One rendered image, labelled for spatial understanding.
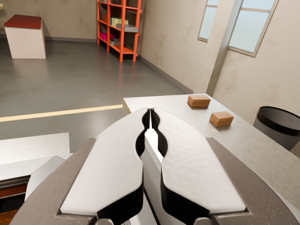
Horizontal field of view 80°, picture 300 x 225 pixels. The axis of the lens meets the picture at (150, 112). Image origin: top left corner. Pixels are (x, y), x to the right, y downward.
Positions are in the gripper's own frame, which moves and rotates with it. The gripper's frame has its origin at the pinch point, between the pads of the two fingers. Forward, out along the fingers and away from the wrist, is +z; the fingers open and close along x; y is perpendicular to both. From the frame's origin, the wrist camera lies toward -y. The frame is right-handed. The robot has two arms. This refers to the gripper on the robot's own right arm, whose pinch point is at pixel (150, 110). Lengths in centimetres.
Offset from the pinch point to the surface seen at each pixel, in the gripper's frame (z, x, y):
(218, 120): 63, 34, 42
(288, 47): 219, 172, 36
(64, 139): 78, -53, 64
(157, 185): 34, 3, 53
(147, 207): 30, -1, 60
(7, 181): 38, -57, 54
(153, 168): 39, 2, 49
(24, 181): 40, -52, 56
